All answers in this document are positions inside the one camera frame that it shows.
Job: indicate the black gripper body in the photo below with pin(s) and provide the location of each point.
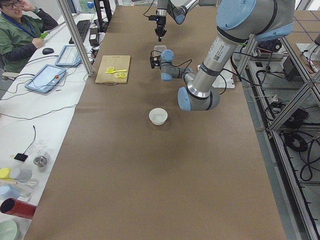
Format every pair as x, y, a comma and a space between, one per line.
160, 23

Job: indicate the clear plastic egg box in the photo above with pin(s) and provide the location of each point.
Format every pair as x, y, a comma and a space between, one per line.
158, 49

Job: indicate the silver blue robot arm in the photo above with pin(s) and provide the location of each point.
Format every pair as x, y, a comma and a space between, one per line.
177, 13
236, 20

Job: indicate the black power adapter box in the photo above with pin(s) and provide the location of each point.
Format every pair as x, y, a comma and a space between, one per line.
94, 37

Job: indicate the bamboo cutting board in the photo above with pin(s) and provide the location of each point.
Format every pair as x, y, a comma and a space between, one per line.
118, 62

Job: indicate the yellow plastic knife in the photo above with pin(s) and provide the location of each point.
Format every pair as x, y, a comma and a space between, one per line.
116, 71

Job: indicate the lemon slice rear stacked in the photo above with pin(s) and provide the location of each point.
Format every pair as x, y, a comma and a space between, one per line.
123, 74

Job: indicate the black monitor stand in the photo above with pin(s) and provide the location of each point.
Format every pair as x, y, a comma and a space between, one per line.
104, 14

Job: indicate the lemon slice single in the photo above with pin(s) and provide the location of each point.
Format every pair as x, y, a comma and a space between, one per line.
110, 69

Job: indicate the black keyboard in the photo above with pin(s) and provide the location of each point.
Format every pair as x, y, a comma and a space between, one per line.
83, 28

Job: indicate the white bowl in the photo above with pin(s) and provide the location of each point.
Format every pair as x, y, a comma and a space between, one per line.
158, 116

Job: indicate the far blue teach pendant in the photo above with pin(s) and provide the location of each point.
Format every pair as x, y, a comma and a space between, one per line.
68, 57

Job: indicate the blue teach pendant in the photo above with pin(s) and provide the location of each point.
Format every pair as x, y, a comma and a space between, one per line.
68, 57
46, 79

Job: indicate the black computer mouse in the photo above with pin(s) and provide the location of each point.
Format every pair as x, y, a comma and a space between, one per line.
47, 51

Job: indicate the near blue teach pendant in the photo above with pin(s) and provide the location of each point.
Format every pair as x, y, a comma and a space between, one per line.
46, 79

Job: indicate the person in green jacket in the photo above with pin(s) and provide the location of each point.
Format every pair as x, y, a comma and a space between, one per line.
21, 27

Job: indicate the steel cylinder cup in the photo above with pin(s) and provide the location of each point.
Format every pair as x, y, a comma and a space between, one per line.
41, 160

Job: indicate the small black square device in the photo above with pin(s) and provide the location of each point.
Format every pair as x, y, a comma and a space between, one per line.
21, 157

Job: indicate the grey cup lying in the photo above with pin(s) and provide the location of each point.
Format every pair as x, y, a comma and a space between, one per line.
21, 175

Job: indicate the yellow cup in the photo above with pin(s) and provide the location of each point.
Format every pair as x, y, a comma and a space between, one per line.
5, 173

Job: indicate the red cylinder tube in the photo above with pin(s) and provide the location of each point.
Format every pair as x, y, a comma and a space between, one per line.
18, 208

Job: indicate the green bowl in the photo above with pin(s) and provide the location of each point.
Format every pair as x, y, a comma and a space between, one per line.
8, 230

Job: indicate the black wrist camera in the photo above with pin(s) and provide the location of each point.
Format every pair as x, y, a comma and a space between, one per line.
154, 59
152, 18

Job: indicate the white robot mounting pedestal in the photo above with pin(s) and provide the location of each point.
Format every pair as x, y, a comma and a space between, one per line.
225, 79

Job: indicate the aluminium frame post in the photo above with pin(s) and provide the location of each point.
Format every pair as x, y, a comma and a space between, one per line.
69, 20

